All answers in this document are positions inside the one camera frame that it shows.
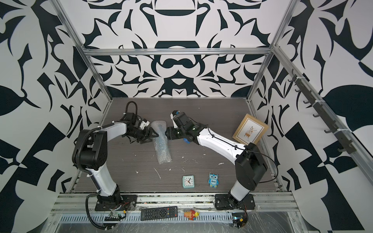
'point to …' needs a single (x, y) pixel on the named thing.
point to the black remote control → (159, 213)
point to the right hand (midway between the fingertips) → (169, 130)
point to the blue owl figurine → (213, 180)
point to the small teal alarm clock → (188, 181)
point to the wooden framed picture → (250, 130)
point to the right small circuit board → (237, 218)
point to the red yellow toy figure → (192, 215)
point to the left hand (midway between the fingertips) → (153, 136)
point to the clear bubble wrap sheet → (161, 143)
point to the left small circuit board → (112, 217)
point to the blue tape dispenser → (186, 141)
